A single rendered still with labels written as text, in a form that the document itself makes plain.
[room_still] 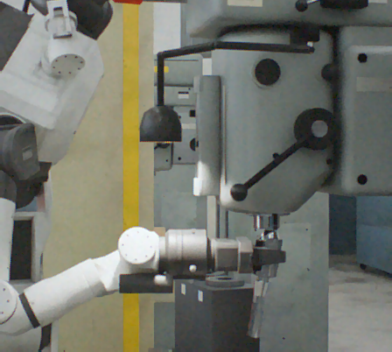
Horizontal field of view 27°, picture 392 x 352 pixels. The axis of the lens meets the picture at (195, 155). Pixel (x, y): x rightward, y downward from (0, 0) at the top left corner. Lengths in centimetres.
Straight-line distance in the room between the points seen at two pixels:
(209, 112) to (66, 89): 33
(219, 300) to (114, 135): 144
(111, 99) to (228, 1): 184
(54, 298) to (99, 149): 175
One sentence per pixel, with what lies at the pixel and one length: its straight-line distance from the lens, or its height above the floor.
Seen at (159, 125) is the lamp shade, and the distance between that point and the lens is 138.
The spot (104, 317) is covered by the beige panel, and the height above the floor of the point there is 78.
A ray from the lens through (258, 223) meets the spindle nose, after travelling 148.
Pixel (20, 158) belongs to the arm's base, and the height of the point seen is 140.
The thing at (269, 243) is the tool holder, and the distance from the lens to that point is 148.
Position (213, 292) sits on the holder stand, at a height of 111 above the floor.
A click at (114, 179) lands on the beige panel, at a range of 317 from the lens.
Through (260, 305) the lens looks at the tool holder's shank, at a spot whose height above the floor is 114.
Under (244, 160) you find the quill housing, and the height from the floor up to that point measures 140.
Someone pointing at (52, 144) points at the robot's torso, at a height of 143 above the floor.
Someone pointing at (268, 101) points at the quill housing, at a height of 150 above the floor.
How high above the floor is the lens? 142
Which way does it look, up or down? 1 degrees down
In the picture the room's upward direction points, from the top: straight up
